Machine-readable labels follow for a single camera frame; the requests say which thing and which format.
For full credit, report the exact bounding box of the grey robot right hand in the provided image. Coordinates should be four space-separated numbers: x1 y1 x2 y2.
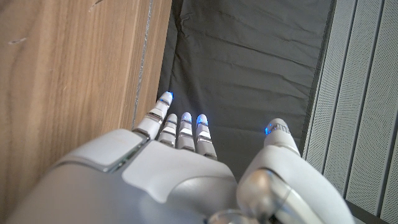
4 91 356 224

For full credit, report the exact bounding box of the grey tape outline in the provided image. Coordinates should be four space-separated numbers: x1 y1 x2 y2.
132 0 154 130

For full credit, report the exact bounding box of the black backdrop cloth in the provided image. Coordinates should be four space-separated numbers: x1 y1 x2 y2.
157 0 338 183

